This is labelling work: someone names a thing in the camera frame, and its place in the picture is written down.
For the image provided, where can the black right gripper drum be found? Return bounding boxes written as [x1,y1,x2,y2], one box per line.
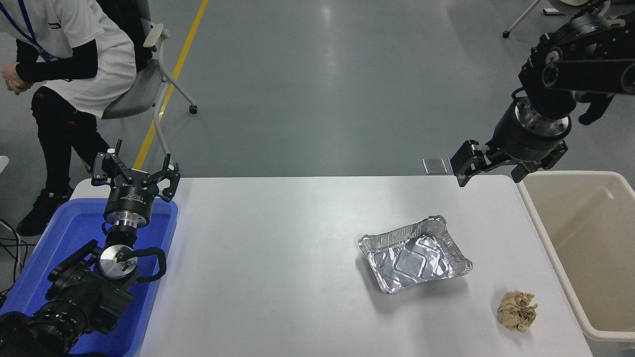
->
[490,106,569,163]

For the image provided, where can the silver foil tray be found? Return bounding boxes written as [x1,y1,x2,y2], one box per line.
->
[358,215,473,295]

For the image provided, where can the white-framed wheeled chair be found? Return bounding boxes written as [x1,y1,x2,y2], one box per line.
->
[502,0,598,39]

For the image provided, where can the blue plastic tray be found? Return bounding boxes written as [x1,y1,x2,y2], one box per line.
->
[0,197,179,357]

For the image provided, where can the person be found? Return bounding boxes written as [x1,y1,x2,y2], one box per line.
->
[0,0,137,238]

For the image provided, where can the grey office chair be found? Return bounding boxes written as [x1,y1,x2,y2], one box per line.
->
[97,0,199,159]

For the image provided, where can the person's hand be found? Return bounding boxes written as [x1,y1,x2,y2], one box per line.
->
[1,63,33,96]

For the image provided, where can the black floor cables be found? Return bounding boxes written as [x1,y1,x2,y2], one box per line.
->
[0,218,28,298]

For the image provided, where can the metal floor plate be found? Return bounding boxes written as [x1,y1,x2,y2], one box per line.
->
[422,158,449,175]

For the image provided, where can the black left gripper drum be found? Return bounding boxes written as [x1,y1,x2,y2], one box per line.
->
[104,181,158,220]

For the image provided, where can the crumpled tan paper ball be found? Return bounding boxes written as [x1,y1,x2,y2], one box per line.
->
[497,291,539,333]

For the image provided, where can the large pale bin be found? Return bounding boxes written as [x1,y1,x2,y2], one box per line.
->
[516,171,635,357]

